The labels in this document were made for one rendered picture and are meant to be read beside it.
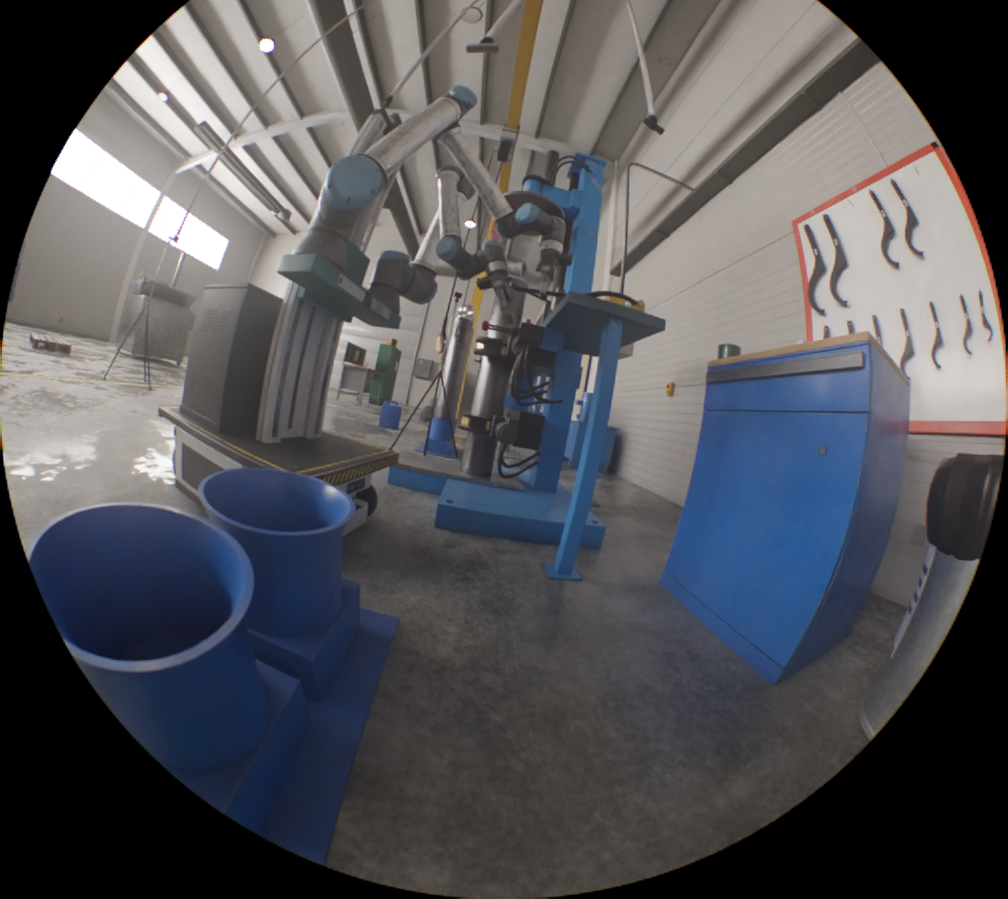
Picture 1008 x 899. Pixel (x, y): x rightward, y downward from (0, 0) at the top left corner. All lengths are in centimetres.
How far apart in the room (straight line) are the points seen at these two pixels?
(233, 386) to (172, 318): 766
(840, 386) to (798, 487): 29
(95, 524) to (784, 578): 135
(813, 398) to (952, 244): 160
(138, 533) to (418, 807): 55
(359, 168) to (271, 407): 79
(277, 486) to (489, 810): 72
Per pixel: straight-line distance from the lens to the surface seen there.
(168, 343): 886
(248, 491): 73
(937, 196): 249
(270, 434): 119
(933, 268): 229
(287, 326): 116
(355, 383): 785
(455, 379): 334
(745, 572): 112
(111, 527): 55
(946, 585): 97
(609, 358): 119
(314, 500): 72
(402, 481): 202
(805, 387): 104
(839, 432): 96
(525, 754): 70
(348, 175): 91
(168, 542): 53
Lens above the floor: 60
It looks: 3 degrees up
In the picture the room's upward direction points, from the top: 11 degrees clockwise
